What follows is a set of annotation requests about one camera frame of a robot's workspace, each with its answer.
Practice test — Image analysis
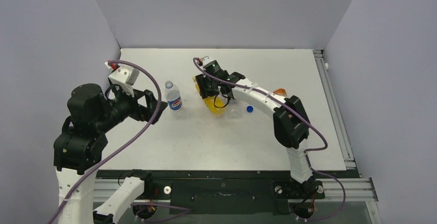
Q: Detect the clear water bottle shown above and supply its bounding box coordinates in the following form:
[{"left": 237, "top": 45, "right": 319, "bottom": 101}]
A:
[{"left": 226, "top": 99, "right": 242, "bottom": 119}]

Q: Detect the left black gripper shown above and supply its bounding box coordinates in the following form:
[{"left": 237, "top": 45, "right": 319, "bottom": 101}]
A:
[{"left": 96, "top": 81, "right": 167, "bottom": 130}]

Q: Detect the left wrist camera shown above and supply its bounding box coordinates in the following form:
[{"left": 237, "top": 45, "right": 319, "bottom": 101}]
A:
[{"left": 105, "top": 62, "right": 140, "bottom": 97}]

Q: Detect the purple cable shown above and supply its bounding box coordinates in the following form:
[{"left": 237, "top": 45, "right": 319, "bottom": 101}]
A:
[
  {"left": 46, "top": 59, "right": 192, "bottom": 224},
  {"left": 193, "top": 57, "right": 346, "bottom": 223}
]

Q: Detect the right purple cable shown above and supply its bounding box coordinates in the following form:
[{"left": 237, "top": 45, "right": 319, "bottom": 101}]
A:
[{"left": 193, "top": 57, "right": 346, "bottom": 223}]

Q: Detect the orange drink bottle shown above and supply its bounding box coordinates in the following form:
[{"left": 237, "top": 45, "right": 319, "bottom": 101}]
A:
[{"left": 273, "top": 88, "right": 289, "bottom": 97}]

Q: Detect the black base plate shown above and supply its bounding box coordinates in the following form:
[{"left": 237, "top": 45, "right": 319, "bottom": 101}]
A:
[{"left": 99, "top": 170, "right": 359, "bottom": 215}]

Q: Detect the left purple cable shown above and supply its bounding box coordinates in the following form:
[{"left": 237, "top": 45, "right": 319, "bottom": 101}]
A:
[{"left": 46, "top": 59, "right": 192, "bottom": 224}]

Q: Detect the Pepsi bottle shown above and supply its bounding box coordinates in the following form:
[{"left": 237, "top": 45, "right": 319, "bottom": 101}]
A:
[{"left": 164, "top": 80, "right": 182, "bottom": 111}]

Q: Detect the yellow juice bottle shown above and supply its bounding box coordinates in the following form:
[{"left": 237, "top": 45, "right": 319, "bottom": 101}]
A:
[{"left": 192, "top": 75, "right": 227, "bottom": 116}]

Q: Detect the blue Pepsi bottle cap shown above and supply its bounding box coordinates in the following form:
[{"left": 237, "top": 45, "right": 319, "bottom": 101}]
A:
[{"left": 246, "top": 106, "right": 254, "bottom": 113}]

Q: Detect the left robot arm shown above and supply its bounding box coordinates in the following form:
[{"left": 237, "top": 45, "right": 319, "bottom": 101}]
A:
[{"left": 52, "top": 83, "right": 167, "bottom": 223}]

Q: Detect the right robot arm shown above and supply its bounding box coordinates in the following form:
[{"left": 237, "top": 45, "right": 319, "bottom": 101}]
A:
[{"left": 192, "top": 58, "right": 328, "bottom": 197}]

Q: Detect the aluminium frame rail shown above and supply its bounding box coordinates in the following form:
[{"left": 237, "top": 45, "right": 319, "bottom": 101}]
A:
[{"left": 312, "top": 49, "right": 379, "bottom": 201}]

